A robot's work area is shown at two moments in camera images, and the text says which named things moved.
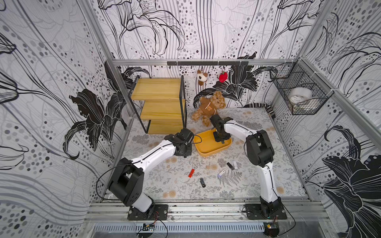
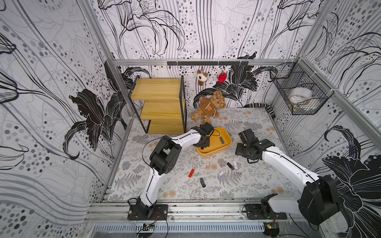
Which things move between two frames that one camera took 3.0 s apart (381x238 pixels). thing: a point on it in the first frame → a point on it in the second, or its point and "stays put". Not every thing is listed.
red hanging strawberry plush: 223,77 stays put
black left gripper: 188,152 → 206,144
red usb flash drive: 191,173 stays put
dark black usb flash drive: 231,167 stays put
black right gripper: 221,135 → 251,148
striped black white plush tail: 262,105 stays put
